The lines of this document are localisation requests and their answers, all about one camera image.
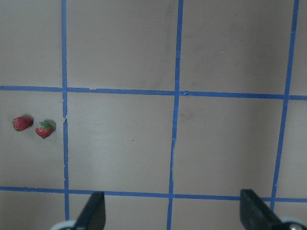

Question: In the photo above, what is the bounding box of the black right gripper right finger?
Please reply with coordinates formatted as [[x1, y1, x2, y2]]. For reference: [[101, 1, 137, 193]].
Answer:
[[239, 189, 307, 230]]

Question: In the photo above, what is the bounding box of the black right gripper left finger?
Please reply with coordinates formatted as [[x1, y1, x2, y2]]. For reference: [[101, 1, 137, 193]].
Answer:
[[50, 191, 106, 230]]

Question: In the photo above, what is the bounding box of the red strawberry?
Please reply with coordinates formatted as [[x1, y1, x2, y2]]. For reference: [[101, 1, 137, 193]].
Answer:
[[12, 117, 34, 132], [35, 121, 54, 139]]

